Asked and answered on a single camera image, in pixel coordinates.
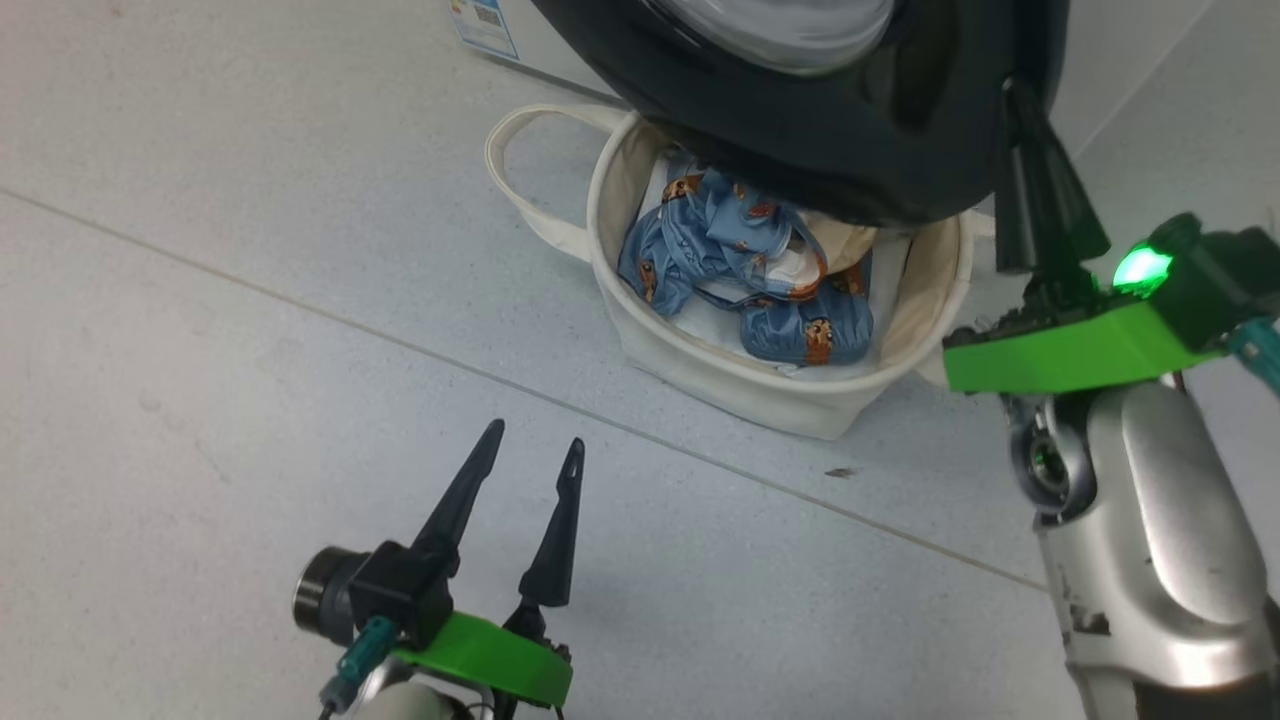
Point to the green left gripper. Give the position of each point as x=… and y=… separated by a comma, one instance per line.
x=490, y=655

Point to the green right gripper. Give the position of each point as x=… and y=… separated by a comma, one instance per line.
x=1070, y=350

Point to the black round washer door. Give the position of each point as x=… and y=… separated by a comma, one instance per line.
x=800, y=130

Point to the white front-load washing machine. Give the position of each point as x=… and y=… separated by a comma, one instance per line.
x=1120, y=50

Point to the cream canvas laundry basket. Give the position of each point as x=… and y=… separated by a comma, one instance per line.
x=760, y=400

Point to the white folded liner cloth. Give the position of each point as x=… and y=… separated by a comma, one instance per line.
x=715, y=325

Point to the blue energy label sticker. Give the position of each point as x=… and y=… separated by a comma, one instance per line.
x=485, y=25

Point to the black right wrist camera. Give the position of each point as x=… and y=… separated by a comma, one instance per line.
x=1210, y=280

